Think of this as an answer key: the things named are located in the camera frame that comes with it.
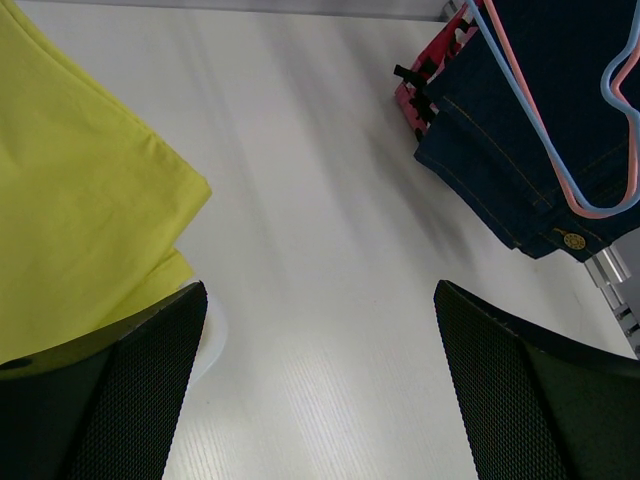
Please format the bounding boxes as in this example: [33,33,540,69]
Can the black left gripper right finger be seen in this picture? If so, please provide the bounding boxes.
[434,280,639,479]

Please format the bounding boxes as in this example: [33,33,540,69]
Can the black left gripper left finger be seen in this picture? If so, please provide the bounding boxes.
[1,282,207,479]

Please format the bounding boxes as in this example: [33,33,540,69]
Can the lime green trousers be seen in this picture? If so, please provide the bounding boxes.
[1,1,211,362]

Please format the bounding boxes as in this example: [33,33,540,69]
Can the dark blue denim trousers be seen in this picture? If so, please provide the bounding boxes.
[415,0,639,262]

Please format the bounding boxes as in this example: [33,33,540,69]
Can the pink wire hanger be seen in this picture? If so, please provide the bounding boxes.
[481,0,640,219]

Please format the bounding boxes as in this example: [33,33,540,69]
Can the pink camouflage trousers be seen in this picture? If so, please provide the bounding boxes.
[394,1,486,141]

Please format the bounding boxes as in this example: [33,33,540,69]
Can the white plastic basket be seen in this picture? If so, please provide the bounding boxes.
[187,293,229,389]

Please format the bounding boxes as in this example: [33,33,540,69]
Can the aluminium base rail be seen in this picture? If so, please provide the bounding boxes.
[585,246,639,357]

